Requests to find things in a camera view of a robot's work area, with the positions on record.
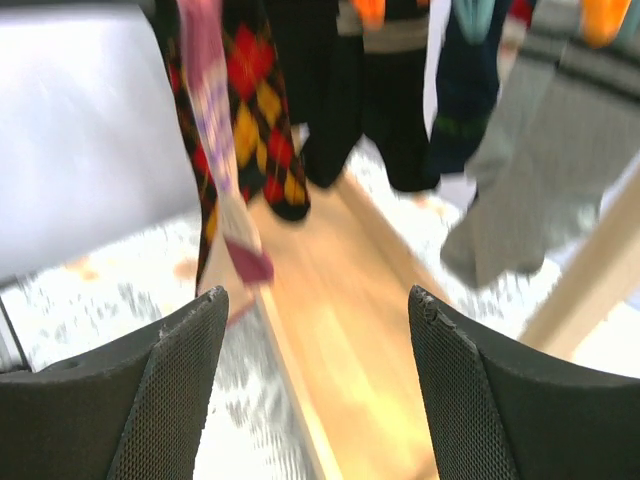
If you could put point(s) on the black sock brown stripes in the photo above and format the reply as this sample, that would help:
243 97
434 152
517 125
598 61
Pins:
394 56

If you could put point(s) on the white round clip hanger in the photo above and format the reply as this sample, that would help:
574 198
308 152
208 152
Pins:
439 11

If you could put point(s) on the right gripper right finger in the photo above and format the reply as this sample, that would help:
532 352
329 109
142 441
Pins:
498 409

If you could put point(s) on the navy sock green toe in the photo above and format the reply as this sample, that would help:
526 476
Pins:
467 85

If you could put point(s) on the teal clothes clip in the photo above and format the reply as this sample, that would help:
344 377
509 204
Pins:
474 18

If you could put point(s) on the floral table mat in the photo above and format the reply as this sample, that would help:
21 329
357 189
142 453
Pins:
254 432

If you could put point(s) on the wooden clothes rack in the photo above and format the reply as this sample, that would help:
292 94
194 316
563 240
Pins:
342 279

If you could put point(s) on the maroon beige purple striped sock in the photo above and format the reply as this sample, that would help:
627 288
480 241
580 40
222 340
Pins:
237 260

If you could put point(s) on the black plain sock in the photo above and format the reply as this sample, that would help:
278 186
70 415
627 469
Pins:
322 73

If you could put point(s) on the orange clip on grey sock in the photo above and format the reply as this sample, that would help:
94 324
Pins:
602 20

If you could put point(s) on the grey striped sock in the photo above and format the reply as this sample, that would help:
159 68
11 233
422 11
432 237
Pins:
564 130

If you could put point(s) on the orange clothes clip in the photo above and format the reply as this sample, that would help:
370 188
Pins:
371 12

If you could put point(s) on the red yellow argyle sock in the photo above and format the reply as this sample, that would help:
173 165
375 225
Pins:
267 162

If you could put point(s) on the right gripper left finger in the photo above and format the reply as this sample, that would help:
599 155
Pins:
134 408

